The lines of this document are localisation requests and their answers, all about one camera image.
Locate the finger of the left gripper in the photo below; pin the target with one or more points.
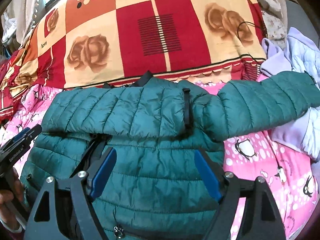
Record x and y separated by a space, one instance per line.
30 134
21 134

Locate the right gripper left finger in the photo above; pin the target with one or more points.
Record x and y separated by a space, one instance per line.
63 208

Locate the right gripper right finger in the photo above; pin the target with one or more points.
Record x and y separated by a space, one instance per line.
261 218

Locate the green quilted puffer jacket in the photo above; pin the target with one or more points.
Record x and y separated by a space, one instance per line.
155 190

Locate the person's left hand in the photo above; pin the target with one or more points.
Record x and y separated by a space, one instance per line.
7 217

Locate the red orange rose quilt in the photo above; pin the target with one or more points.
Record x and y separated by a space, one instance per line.
83 43

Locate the lavender quilted jacket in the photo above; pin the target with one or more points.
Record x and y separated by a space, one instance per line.
300 58

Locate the beige floral bedsheet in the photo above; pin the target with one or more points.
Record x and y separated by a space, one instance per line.
276 28

